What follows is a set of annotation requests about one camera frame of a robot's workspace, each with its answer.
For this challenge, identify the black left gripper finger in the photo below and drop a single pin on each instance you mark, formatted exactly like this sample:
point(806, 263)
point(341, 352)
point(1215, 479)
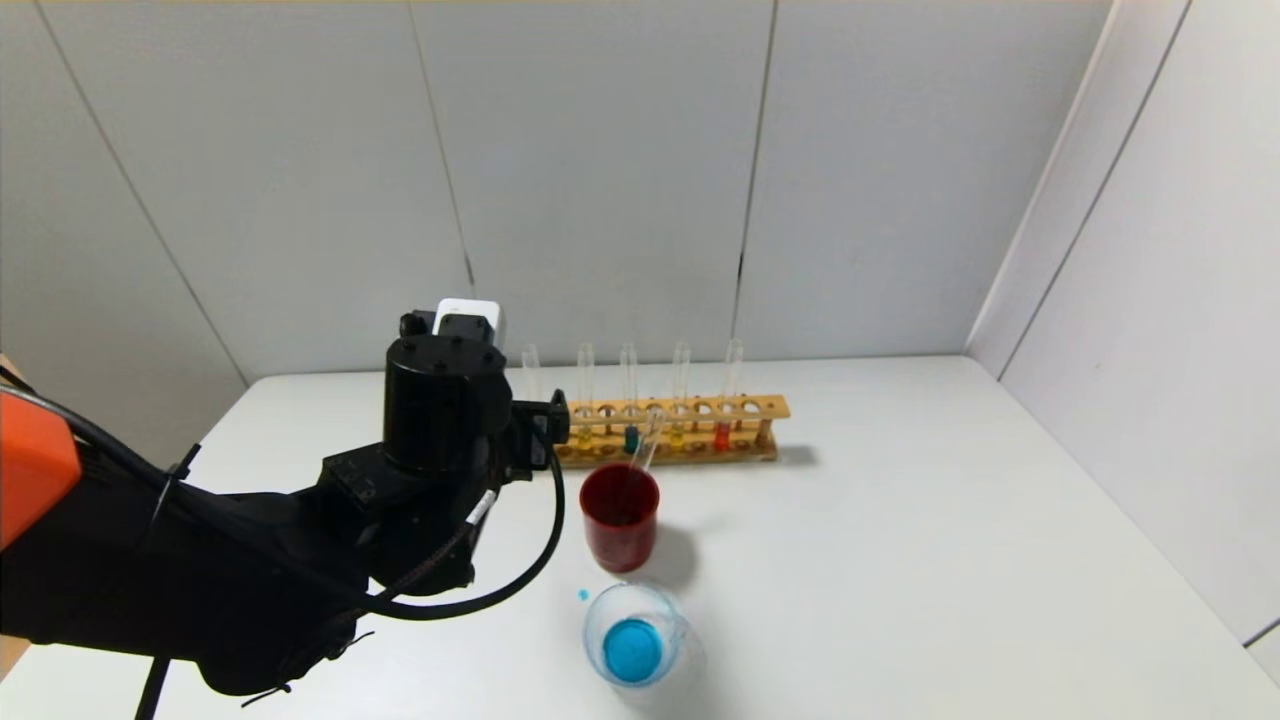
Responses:
point(558, 405)
point(559, 433)

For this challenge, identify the glass test tube yellow pigment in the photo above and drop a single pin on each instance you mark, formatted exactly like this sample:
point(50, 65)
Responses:
point(585, 370)
point(677, 437)

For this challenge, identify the red plastic cup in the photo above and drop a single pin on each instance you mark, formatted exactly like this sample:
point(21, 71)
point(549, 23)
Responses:
point(620, 535)

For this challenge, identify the glass test tube blue pigment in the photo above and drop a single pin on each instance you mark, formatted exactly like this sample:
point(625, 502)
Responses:
point(645, 450)
point(631, 440)

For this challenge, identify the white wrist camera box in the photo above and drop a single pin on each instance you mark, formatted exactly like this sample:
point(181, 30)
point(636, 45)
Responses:
point(470, 312)

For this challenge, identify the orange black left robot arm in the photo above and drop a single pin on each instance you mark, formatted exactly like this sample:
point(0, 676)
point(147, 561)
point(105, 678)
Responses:
point(250, 560)

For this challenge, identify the glass test tube red pigment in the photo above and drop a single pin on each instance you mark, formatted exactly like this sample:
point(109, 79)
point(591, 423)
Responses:
point(722, 437)
point(531, 370)

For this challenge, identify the wooden test tube rack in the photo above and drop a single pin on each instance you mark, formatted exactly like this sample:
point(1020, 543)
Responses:
point(700, 457)

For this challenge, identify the clear glass beaker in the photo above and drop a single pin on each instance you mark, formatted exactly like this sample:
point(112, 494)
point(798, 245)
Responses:
point(632, 650)

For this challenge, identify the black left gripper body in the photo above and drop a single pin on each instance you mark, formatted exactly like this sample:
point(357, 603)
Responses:
point(528, 438)

